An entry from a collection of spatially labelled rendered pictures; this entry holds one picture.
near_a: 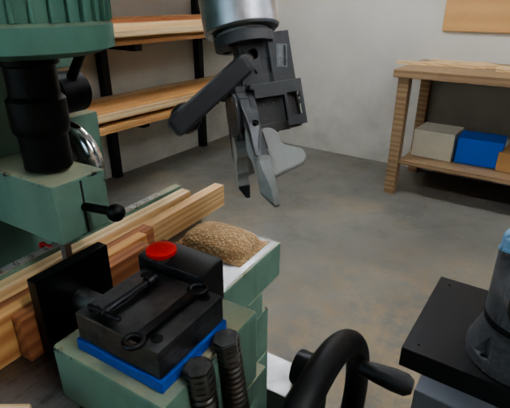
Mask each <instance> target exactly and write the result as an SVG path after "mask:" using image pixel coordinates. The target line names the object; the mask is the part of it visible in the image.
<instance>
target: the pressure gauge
mask: <svg viewBox="0 0 510 408"><path fill-rule="evenodd" d="M312 355H313V353H312V352H311V351H307V350H305V349H301V350H299V351H298V352H297V354H296V355H295V358H294V359H293V362H292V364H291V369H290V373H289V380H290V382H291V383H292V384H293V385H294V383H295V382H296V380H297V378H298V377H299V375H300V373H301V372H302V370H303V369H304V366H305V365H306V363H307V362H308V361H309V359H310V358H311V357H312Z"/></svg>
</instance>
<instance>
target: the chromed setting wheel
mask: <svg viewBox="0 0 510 408"><path fill-rule="evenodd" d="M68 134H69V140H70V148H71V153H72V157H73V161H74V162H78V163H81V164H87V165H91V166H94V167H98V168H102V169H103V170H104V176H105V166H104V159H103V156H102V154H101V151H100V148H99V146H98V145H97V143H96V141H95V139H94V138H93V137H92V136H91V135H90V133H89V132H88V131H87V130H85V129H84V128H83V127H82V126H80V125H79V124H77V123H75V122H72V121H71V122H70V129H69V131H68Z"/></svg>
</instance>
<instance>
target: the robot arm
mask: <svg viewBox="0 0 510 408"><path fill-rule="evenodd" d="M198 4H199V9H200V13H201V18H202V26H203V31H204V36H205V38H206V39H207V40H208V41H211V42H213V43H214V45H215V52H216V53H217V54H218V55H226V56H228V55H233V56H234V58H233V60H232V61H231V62H230V63H229V64H228V65H227V66H226V67H224V68H223V69H222V70H221V71H220V72H219V73H218V74H217V75H216V76H215V77H214V78H213V79H212V80H211V81H210V82H209V83H208V84H206V85H205V86H204V87H203V88H202V89H201V90H200V91H199V92H197V93H196V94H195V95H194V96H193V97H192V98H191V99H190V100H188V101H187V102H183V103H179V104H178V105H176V106H175V107H174V108H173V109H172V111H171V114H170V117H169V119H168V127H169V128H170V129H171V130H172V131H173V132H174V133H175V134H176V135H177V136H179V137H181V136H183V135H184V134H191V133H193V132H195V131H196V130H197V129H198V128H199V126H200V125H201V123H202V118H203V117H204V116H205V115H206V114H207V113H208V112H209V111H210V110H211V109H212V108H213V107H214V106H215V105H217V104H218V103H219V102H220V101H221V100H222V99H223V98H224V97H225V98H226V101H225V107H226V114H227V123H228V128H229V136H230V143H231V149H232V158H233V163H234V169H235V173H236V181H237V185H238V189H239V190H240V191H241V192H242V194H243V195H244V196H245V197H246V198H250V185H249V176H250V175H252V174H254V173H255V176H256V178H257V181H258V184H259V188H260V191H261V192H260V193H261V195H262V196H263V197H264V198H265V199H266V200H267V201H269V202H270V203H271V204H272V205H273V206H274V207H276V206H279V205H280V203H279V197H278V188H277V184H276V180H275V178H276V177H278V176H281V175H282V174H284V173H286V172H289V171H291V170H292V169H294V168H297V167H299V166H300V165H302V164H303V163H304V162H305V161H306V154H305V152H304V150H303V149H302V148H300V147H294V146H290V145H286V144H284V143H283V142H282V141H281V139H280V137H279V136H278V133H277V132H279V131H280V130H289V129H291V128H294V127H297V126H300V125H302V124H303V123H306V122H308V120H307V114H306V109H305V104H304V94H303V89H302V84H301V78H297V79H296V78H295V70H294V65H293V60H292V55H291V45H290V40H289V35H288V30H283V31H276V32H274V30H275V29H276V28H277V27H278V26H279V19H278V9H277V4H276V0H198ZM249 54H250V55H252V56H253V59H252V58H250V57H249ZM299 97H300V99H299ZM300 103H301V108H302V113H301V111H300ZM465 348H466V351H467V353H468V355H469V357H470V358H471V359H472V361H473V362H474V363H475V364H476V366H477V367H478V368H480V369H481V370H482V371H483V372H485V373H486V374H487V375H488V376H490V377H491V378H493V379H494V380H497V381H498V382H499V383H501V384H503V385H507V386H508V387H510V228H509V229H508V230H507V231H506V232H505V233H504V236H503V239H502V240H501V243H500V245H499V251H498V254H497V258H496V261H495V267H494V270H493V275H492V278H491V284H490V287H489V291H488V294H487V301H486V304H485V308H484V310H483V312H482V313H481V314H480V315H479V316H478V317H477V319H476V320H475V321H474V322H473V323H472V324H471V326H470V327H469V329H468V331H467V335H466V338H465Z"/></svg>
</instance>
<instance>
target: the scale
mask: <svg viewBox="0 0 510 408"><path fill-rule="evenodd" d="M160 195H161V194H159V193H153V194H152V195H150V196H148V197H146V198H144V199H142V200H139V201H137V202H135V203H133V204H131V205H129V206H127V207H125V212H128V211H130V210H133V209H134V208H136V207H138V206H141V205H142V204H144V203H146V202H149V201H150V200H152V199H154V198H157V197H158V196H160ZM49 245H52V247H51V248H49V247H47V246H45V247H43V248H41V249H38V250H36V251H34V252H32V253H29V254H28V255H26V256H24V257H21V258H20V259H18V260H16V261H13V262H12V263H10V264H7V265H5V266H3V267H1V268H0V275H1V274H4V273H6V272H7V271H9V270H12V269H14V268H15V267H17V266H20V265H22V264H23V263H25V262H27V261H30V260H32V259H33V258H35V257H38V256H40V255H41V254H43V253H46V252H48V251H49V250H51V249H54V248H56V247H57V246H60V244H58V243H55V242H53V243H51V244H49Z"/></svg>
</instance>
